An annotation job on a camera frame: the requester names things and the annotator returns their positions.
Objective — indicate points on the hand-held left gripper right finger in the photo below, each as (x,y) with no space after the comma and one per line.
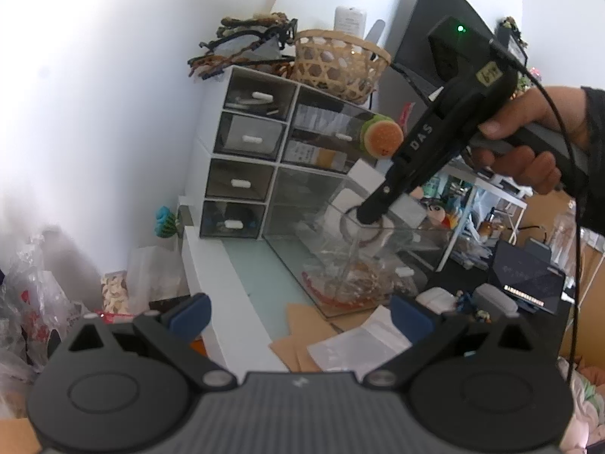
(409,317)

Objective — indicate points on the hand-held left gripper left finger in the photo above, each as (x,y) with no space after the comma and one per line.
(191,314)

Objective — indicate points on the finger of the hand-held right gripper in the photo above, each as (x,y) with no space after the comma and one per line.
(373,208)

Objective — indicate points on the large clear drawer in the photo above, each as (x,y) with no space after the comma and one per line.
(404,272)
(321,123)

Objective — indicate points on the white drawer cabinet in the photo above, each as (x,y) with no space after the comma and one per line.
(203,161)

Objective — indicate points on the small grey drawer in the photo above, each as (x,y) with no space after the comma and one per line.
(238,182)
(232,223)
(252,139)
(262,96)

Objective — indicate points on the person's right hand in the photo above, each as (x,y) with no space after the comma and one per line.
(553,108)

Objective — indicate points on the white earbuds case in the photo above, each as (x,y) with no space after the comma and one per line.
(435,298)

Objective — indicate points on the hamburger plush toy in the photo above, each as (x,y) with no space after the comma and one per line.
(383,137)

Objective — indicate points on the cartoon boy doll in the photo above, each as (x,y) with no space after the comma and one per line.
(437,213)

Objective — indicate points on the white zip bag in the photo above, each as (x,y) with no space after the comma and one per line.
(349,345)

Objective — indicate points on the clear snack bag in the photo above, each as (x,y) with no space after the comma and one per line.
(142,269)

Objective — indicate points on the tiny dark figurine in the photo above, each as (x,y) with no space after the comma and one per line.
(482,317)

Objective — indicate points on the grey box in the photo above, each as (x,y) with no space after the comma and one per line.
(494,298)

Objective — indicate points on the white metal desk riser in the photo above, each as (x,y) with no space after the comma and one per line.
(501,189)

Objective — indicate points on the teal cactus toy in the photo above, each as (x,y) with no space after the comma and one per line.
(165,222)

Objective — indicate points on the brown paper envelopes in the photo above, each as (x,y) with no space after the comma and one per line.
(302,326)

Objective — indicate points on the grey nail file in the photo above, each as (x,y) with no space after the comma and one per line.
(376,33)

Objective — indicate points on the woven bamboo basket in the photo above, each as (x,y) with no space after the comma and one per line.
(331,66)

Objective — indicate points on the black smartphone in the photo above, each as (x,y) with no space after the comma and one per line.
(524,279)

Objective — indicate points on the black laptop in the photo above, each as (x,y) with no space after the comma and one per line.
(442,0)

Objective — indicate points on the black desk mat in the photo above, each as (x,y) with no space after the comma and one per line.
(543,335)

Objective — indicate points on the pile of clear plastic bags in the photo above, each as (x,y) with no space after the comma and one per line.
(28,293)

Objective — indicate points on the clear water bottle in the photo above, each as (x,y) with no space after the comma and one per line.
(567,234)

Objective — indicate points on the cork board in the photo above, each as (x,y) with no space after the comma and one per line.
(596,302)

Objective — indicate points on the pink cloth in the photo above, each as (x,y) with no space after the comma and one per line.
(586,411)

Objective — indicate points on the pile of dark hair accessories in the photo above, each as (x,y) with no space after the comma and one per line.
(236,47)

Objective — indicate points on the black picture frame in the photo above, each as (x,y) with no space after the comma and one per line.
(515,47)

